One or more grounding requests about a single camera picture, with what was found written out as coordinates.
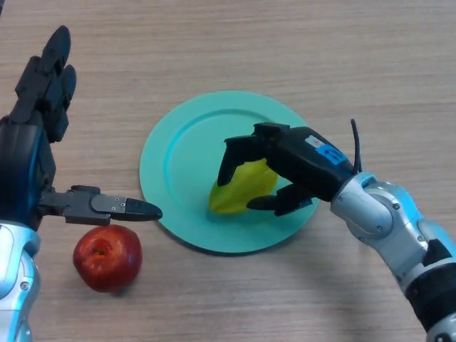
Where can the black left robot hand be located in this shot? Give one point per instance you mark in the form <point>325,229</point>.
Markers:
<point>21,160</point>

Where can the red apple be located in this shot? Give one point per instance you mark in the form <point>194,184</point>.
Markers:
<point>110,263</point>

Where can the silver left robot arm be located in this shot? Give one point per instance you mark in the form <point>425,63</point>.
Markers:
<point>14,270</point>

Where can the teal round plate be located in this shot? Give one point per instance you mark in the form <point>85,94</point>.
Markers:
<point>185,160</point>

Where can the yellow starfruit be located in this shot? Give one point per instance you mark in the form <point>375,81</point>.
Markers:
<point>249,189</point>

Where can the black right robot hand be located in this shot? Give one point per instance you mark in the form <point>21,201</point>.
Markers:
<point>306,156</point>

